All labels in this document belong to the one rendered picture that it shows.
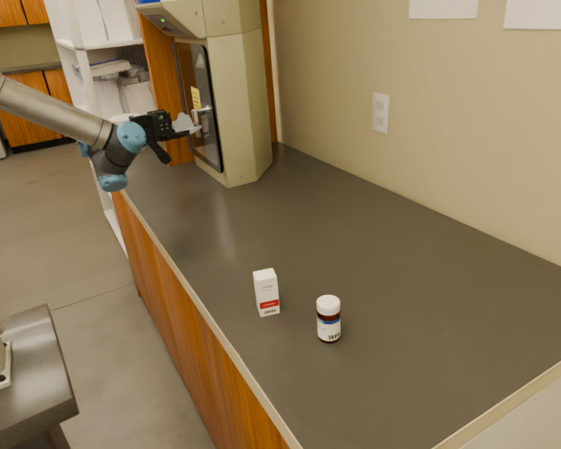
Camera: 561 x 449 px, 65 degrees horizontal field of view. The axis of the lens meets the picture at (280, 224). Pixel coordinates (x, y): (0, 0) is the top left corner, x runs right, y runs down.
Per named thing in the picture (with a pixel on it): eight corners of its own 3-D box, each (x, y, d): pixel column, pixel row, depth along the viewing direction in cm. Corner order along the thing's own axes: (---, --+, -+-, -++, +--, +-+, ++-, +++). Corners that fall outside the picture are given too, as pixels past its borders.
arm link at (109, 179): (111, 173, 115) (99, 138, 118) (97, 195, 122) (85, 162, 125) (138, 173, 121) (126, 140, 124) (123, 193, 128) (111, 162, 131)
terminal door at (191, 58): (193, 152, 169) (174, 41, 151) (223, 175, 145) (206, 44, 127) (191, 153, 169) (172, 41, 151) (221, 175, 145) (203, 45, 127)
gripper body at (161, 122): (172, 112, 130) (131, 119, 125) (177, 141, 134) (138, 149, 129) (165, 108, 136) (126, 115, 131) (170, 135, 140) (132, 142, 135)
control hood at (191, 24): (173, 35, 151) (167, 2, 147) (207, 37, 126) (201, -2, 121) (140, 38, 146) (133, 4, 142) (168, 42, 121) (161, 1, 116)
